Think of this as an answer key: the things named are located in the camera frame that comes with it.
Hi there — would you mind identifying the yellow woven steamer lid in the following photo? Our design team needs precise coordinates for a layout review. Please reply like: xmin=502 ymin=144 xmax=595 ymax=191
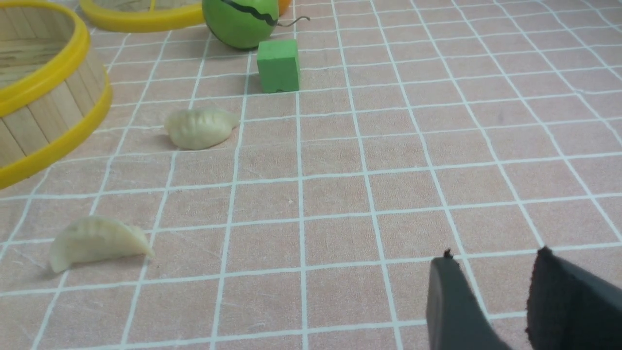
xmin=79 ymin=0 xmax=204 ymax=33

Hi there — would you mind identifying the pale dumpling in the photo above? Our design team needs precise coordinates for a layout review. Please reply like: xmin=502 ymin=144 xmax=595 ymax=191
xmin=164 ymin=108 xmax=241 ymax=150
xmin=49 ymin=215 xmax=155 ymax=273

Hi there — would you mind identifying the green toy watermelon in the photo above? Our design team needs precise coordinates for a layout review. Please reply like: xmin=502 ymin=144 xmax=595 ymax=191
xmin=202 ymin=0 xmax=311 ymax=50

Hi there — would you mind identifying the bamboo steamer tray yellow rim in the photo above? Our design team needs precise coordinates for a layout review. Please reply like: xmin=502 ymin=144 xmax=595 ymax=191
xmin=1 ymin=0 xmax=113 ymax=188

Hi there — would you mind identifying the pink checkered tablecloth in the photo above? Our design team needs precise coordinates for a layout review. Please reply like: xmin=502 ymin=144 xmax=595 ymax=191
xmin=1 ymin=0 xmax=621 ymax=350

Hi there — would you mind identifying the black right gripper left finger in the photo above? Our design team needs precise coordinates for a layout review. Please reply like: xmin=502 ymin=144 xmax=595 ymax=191
xmin=426 ymin=249 xmax=510 ymax=350

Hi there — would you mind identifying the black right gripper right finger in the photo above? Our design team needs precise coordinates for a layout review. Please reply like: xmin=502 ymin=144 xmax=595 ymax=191
xmin=526 ymin=246 xmax=622 ymax=350

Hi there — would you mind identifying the green foam cube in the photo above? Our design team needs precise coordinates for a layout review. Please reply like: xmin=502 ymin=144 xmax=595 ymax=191
xmin=256 ymin=38 xmax=300 ymax=93

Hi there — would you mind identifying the orange toy pear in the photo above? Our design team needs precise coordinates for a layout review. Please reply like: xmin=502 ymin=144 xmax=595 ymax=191
xmin=277 ymin=0 xmax=293 ymax=16

